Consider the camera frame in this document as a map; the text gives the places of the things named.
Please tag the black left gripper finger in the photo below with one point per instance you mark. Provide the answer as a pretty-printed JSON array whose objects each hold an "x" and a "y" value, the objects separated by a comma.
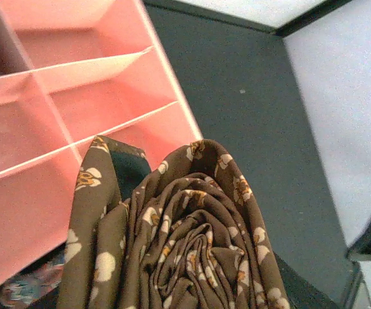
[{"x": 300, "y": 293}]

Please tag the brown floral necktie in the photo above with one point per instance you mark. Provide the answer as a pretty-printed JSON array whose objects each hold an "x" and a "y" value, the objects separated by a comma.
[{"x": 187, "y": 235}]

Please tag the blue patterned rolled tie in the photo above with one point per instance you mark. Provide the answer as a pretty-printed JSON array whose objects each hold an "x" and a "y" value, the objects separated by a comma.
[{"x": 37, "y": 285}]

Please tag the pink divided organizer box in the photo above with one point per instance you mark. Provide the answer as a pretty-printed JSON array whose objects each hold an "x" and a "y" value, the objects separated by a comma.
[{"x": 71, "y": 70}]

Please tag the black corner frame post right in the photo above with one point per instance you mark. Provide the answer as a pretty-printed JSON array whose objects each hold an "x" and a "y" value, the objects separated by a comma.
[{"x": 309, "y": 17}]

